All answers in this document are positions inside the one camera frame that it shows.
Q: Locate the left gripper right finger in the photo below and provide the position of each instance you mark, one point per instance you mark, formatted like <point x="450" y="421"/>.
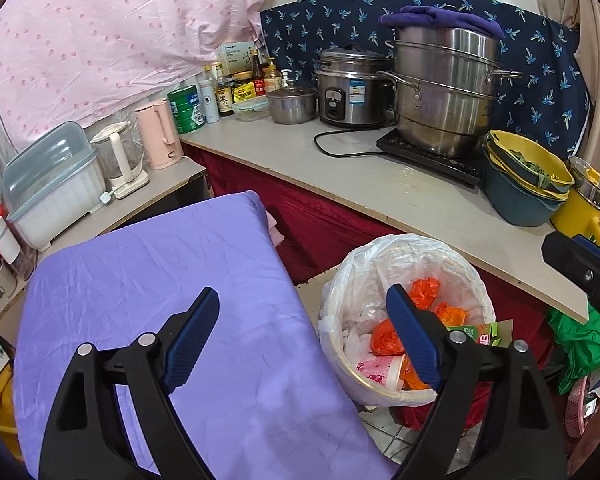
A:
<point x="519" y="436"/>

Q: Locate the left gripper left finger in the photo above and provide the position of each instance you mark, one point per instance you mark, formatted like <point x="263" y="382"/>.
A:
<point x="85" y="437"/>

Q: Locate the white tissue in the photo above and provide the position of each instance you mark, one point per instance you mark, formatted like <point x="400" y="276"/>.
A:
<point x="356" y="346"/>

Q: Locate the green toothpaste box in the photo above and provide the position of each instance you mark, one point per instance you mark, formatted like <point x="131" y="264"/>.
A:
<point x="496" y="334"/>

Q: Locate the orange foam net sleeve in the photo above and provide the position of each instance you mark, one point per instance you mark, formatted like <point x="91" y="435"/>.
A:
<point x="409" y="376"/>

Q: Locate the pink paper cup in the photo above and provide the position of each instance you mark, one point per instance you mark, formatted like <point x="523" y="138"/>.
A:
<point x="384" y="370"/>

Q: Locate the red-orange plastic bag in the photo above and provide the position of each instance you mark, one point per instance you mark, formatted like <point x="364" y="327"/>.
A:
<point x="385" y="341"/>

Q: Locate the orange printed plastic bag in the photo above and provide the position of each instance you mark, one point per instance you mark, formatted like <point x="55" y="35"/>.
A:
<point x="424" y="293"/>

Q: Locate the white lined trash bin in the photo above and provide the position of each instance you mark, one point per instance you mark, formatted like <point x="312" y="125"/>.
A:
<point x="371" y="284"/>

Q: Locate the green plastic bag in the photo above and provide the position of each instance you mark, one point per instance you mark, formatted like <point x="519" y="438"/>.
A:
<point x="581" y="344"/>

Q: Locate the stacked blue yellow basins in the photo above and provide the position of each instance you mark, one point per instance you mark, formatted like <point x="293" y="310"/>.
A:
<point x="524" y="183"/>

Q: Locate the black induction cooker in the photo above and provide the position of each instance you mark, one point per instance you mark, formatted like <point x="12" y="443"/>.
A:
<point x="466" y="171"/>

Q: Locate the navy floral backsplash cloth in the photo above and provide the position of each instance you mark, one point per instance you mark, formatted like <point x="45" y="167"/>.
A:
<point x="549" y="104"/>

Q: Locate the purple tablecloth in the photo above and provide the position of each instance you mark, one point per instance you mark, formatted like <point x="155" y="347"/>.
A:
<point x="261" y="401"/>

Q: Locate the white cup jar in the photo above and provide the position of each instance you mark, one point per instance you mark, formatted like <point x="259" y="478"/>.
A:
<point x="9" y="246"/>

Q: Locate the large steel steamer pot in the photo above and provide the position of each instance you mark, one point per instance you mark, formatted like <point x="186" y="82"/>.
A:
<point x="445" y="81"/>

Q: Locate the dish rack with grey lid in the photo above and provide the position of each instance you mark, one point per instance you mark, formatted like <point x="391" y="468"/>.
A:
<point x="51" y="184"/>

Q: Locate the white glass kettle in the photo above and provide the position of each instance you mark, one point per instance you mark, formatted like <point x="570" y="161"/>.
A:
<point x="121" y="159"/>

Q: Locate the steel rice cooker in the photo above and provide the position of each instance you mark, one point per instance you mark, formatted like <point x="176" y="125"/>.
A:
<point x="350" y="91"/>

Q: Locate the pink electric kettle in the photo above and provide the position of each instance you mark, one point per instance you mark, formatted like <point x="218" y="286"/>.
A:
<point x="159" y="137"/>

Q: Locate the purple cloth on pot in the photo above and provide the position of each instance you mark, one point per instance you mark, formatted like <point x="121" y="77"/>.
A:
<point x="436" y="18"/>

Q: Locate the green tin can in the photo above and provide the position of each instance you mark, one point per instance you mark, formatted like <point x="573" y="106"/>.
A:
<point x="186" y="109"/>

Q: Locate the small steel pot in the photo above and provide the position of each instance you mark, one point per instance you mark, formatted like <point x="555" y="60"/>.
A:
<point x="292" y="105"/>

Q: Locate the white bottle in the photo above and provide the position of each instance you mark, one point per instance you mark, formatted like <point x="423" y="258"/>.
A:
<point x="208" y="98"/>

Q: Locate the dark soy sauce bottle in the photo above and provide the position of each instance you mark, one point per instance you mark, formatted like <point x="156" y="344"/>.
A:
<point x="223" y="92"/>

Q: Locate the pink floral curtain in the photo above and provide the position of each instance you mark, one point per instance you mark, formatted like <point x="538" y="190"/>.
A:
<point x="84" y="60"/>

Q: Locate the yellow handled pot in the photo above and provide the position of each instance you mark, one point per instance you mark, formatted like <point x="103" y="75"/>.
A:
<point x="580" y="214"/>

